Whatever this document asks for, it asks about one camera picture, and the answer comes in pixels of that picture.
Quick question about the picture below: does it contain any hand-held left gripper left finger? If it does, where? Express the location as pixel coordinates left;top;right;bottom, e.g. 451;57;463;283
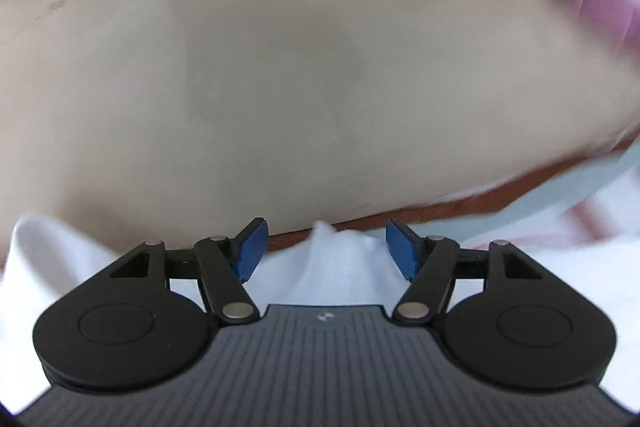
109;217;269;323

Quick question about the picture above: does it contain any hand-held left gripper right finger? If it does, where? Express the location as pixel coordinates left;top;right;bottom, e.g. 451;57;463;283
386;219;543;324

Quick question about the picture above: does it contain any white shirt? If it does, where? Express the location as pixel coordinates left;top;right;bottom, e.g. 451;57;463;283
0;214;640;413

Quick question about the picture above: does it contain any checkered rug with bear print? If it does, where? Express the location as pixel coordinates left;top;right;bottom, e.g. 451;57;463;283
270;147;640;258

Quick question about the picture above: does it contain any beige bed base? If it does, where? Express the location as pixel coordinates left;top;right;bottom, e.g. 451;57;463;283
0;0;640;253

